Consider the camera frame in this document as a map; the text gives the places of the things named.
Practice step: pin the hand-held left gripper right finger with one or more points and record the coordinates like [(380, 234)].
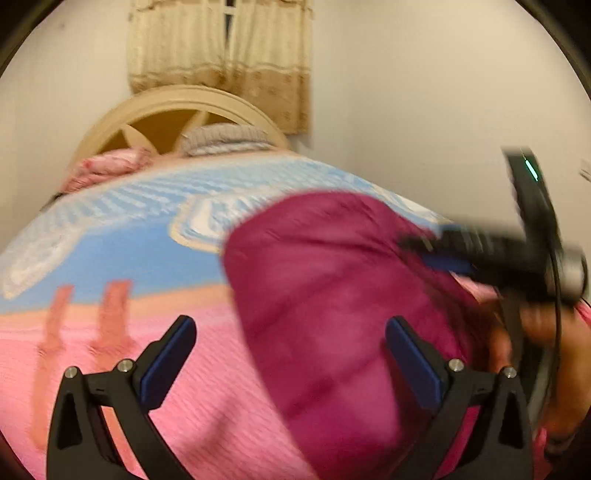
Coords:
[(413, 364)]

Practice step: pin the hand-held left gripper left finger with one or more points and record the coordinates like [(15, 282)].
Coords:
[(168, 360)]

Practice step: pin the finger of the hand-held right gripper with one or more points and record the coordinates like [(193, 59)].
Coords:
[(448, 264), (434, 242)]

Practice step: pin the magenta puffer jacket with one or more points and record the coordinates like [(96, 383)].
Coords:
[(323, 300)]

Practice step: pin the person's right hand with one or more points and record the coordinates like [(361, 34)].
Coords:
[(545, 323)]

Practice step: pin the blue and pink printed blanket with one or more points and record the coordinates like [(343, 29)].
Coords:
[(138, 249)]

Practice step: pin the pink floral folded cloth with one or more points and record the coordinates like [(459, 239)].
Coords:
[(106, 164)]

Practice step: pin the striped pillow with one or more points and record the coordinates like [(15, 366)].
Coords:
[(221, 136)]

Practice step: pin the beige floral curtain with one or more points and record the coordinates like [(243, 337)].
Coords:
[(268, 69)]

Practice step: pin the cream wooden headboard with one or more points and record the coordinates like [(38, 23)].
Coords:
[(152, 99)]

